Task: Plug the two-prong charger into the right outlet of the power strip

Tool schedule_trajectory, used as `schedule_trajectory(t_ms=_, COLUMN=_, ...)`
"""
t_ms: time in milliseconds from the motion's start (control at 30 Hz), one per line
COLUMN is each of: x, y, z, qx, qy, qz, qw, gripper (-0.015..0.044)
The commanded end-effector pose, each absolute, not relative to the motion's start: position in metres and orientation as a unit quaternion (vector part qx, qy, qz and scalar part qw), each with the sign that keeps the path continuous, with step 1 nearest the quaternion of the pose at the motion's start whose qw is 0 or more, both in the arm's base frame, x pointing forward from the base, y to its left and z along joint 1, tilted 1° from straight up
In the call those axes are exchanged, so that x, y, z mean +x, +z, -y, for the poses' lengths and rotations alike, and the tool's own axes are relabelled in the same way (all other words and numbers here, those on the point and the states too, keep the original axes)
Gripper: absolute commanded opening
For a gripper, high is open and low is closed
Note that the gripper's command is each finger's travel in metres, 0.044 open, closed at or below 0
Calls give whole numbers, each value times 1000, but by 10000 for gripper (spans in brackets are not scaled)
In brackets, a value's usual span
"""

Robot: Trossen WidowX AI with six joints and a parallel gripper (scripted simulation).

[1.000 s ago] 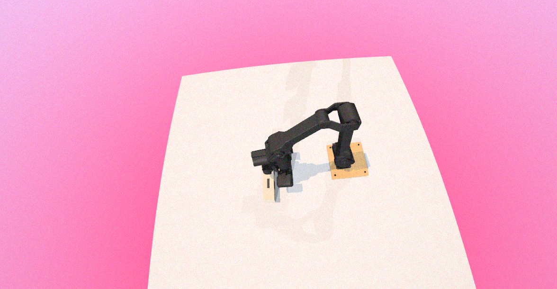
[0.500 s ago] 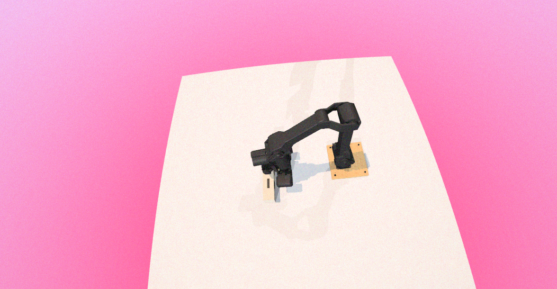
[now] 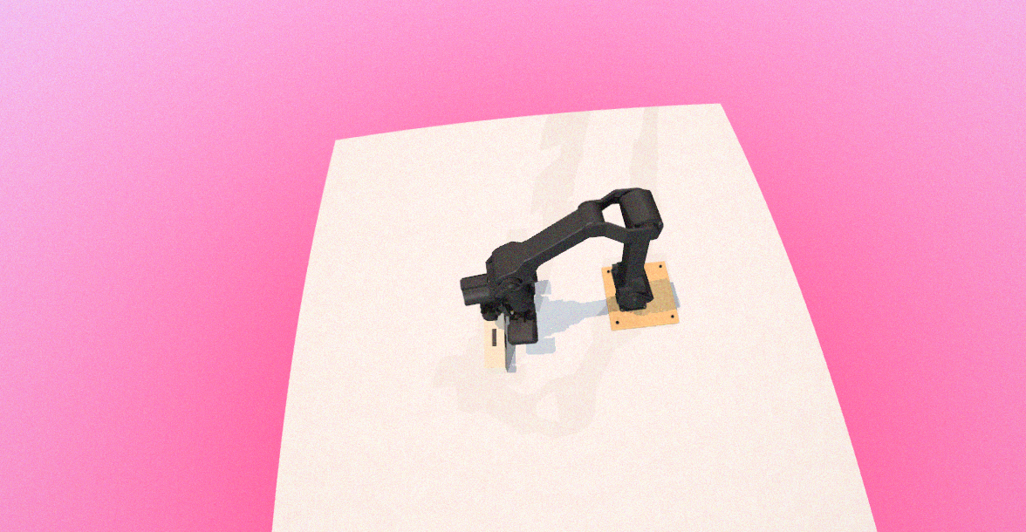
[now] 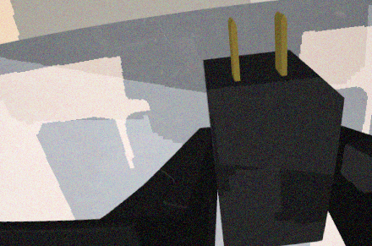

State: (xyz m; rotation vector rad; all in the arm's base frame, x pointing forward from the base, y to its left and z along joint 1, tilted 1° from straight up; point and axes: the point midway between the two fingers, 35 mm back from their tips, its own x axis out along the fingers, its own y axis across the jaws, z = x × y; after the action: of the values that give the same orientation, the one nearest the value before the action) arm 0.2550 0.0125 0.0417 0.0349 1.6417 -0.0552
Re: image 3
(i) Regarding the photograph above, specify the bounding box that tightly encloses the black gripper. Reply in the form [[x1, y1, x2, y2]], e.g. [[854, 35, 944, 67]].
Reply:
[[503, 283, 538, 345]]

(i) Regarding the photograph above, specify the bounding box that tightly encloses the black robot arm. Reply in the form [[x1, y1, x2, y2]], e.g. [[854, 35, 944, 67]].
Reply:
[[460, 188, 664, 321]]

